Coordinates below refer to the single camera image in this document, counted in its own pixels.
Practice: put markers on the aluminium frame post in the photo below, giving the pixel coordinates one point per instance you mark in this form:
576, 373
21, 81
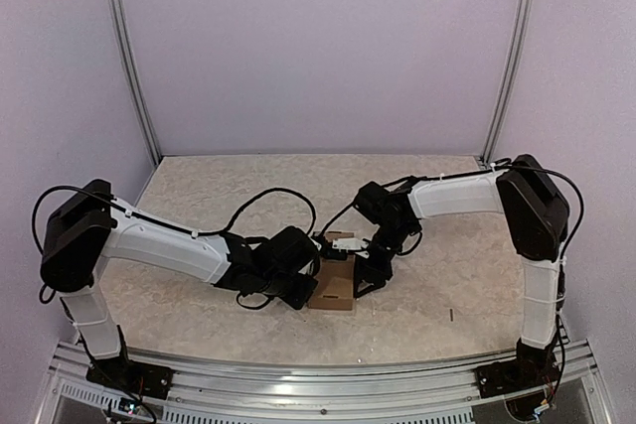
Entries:
505, 91
131, 75

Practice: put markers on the left aluminium frame post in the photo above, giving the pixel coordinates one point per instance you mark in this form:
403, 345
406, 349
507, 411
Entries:
131, 75

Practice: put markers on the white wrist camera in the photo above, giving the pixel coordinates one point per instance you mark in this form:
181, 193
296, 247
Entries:
341, 248
318, 245

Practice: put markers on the right aluminium frame post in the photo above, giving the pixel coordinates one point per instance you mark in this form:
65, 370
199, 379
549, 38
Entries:
505, 91

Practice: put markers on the front aluminium frame rail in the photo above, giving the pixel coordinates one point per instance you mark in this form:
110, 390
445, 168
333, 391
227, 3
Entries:
215, 391

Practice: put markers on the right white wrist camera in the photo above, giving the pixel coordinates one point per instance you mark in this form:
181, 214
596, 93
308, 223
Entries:
341, 248

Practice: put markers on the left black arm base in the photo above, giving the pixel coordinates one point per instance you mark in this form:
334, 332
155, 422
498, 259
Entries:
134, 377

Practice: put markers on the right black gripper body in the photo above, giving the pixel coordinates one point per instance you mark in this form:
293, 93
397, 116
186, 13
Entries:
383, 267

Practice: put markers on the brown cardboard paper box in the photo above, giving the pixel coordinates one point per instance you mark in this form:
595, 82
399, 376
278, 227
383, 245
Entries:
335, 289

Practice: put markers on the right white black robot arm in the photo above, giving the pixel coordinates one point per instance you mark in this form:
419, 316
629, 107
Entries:
537, 215

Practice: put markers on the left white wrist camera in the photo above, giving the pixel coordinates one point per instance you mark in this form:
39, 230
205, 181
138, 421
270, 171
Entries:
318, 245

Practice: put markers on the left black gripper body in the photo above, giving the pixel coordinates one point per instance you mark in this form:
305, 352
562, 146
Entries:
294, 299

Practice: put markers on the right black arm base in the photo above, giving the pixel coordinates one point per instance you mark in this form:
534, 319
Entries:
513, 375

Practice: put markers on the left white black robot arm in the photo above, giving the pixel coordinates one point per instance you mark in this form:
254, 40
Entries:
93, 226

